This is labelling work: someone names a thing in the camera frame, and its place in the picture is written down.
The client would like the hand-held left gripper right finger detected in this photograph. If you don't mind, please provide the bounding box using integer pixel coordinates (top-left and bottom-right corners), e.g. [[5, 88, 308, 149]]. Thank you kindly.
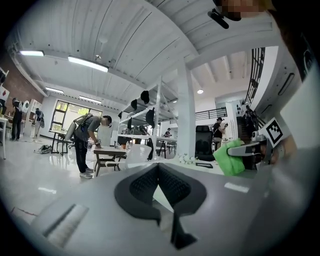
[[158, 162, 208, 251]]

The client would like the white table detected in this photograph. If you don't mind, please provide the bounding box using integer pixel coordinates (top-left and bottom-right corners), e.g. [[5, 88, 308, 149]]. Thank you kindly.
[[0, 115, 10, 160]]

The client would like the black framed window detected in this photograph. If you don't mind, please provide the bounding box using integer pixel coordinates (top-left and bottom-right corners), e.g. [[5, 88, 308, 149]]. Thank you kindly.
[[50, 99, 104, 137]]

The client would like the green cloth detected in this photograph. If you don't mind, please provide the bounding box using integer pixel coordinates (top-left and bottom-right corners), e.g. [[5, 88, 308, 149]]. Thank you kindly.
[[212, 139, 246, 177]]

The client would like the black office chair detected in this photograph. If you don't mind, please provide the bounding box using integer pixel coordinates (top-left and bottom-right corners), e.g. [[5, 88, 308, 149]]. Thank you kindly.
[[194, 124, 216, 162]]

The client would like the person's right hand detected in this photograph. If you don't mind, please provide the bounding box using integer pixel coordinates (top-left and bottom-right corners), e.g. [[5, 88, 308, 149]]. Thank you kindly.
[[271, 134, 299, 166]]

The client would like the white chair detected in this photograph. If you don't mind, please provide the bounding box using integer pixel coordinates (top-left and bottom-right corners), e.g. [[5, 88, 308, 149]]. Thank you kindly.
[[104, 143, 154, 172]]

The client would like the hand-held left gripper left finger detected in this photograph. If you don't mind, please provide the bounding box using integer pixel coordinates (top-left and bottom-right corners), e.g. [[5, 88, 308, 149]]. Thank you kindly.
[[114, 162, 162, 226]]

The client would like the white column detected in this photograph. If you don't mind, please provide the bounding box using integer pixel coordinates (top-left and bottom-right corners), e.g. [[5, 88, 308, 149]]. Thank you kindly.
[[176, 56, 197, 159]]

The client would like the black stair railing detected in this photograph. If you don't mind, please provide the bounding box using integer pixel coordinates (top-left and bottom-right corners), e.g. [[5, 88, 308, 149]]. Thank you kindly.
[[244, 46, 266, 109]]

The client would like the long ceiling light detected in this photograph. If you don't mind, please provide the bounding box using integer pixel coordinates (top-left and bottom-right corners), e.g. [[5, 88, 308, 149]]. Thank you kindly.
[[79, 95, 102, 105], [67, 55, 110, 74], [44, 86, 65, 95], [18, 49, 46, 57]]

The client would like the black balcony railing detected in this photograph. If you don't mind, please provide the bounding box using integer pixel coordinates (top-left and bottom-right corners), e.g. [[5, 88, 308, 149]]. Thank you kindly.
[[194, 106, 228, 121]]

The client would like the bag on floor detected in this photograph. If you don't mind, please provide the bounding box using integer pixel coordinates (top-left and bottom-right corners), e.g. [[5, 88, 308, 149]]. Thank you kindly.
[[36, 144, 54, 154]]

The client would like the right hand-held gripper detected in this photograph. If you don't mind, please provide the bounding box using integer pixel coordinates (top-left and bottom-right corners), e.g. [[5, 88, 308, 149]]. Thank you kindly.
[[226, 116, 292, 171]]

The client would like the wooden table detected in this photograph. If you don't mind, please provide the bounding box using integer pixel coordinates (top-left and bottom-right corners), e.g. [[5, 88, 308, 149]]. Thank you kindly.
[[91, 144, 128, 177]]

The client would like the white metal shelf rack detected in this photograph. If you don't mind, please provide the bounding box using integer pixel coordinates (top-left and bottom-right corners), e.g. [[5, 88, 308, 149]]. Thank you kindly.
[[116, 76, 181, 161]]

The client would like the pile of small white items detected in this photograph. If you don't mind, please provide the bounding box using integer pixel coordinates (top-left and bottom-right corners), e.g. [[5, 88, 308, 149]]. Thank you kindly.
[[177, 153, 196, 166]]

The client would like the black framed table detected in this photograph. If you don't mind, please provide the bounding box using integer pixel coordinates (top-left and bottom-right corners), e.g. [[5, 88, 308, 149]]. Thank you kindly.
[[48, 129, 76, 155]]

